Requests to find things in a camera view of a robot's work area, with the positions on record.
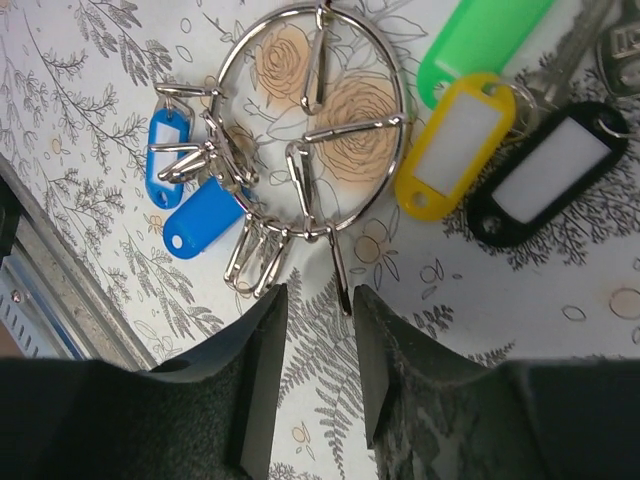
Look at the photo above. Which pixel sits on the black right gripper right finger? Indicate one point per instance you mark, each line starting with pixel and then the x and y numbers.
pixel 431 413

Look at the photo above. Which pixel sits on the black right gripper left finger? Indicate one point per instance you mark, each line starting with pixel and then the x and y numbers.
pixel 208 413

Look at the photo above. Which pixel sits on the large silver keyring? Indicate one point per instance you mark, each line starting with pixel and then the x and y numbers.
pixel 305 125

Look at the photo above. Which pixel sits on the blue key tag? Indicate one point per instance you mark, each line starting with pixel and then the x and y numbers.
pixel 206 215
pixel 165 128

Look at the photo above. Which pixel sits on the green key tag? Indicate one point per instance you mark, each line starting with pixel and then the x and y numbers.
pixel 479 36

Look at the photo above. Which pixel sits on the yellow key tag with label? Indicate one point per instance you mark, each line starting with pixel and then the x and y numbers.
pixel 463 132

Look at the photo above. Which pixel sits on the floral table mat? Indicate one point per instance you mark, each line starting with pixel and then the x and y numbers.
pixel 76 100

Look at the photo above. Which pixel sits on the black key tag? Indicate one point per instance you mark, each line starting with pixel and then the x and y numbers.
pixel 571 149

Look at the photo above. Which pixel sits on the silver key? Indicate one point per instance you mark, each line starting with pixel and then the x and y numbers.
pixel 550 84

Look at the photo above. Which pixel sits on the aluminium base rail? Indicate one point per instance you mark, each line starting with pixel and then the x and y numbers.
pixel 50 303

